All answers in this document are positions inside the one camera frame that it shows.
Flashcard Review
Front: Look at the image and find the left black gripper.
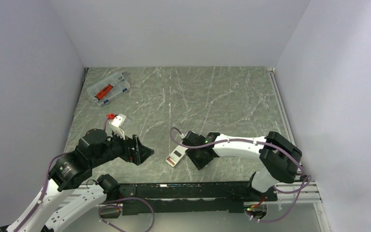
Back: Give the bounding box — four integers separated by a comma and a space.
90, 126, 154, 167

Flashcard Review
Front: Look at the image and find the white remote control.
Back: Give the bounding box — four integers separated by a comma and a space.
165, 145, 187, 168

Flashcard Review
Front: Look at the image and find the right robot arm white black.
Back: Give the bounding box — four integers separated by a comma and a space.
178, 131, 302, 201

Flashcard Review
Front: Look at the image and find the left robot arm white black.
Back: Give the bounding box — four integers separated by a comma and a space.
0, 129, 154, 232

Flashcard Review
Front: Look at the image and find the clear plastic organizer box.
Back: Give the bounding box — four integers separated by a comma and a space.
87, 72, 131, 106

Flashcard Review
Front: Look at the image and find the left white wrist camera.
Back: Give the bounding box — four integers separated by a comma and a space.
104, 114, 131, 140

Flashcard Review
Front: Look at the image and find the black base frame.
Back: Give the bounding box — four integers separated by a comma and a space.
106, 181, 277, 216

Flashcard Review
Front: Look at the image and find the red handled tool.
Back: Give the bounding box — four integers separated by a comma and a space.
95, 84, 113, 101

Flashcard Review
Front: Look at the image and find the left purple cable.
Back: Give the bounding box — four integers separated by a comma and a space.
13, 152, 77, 232

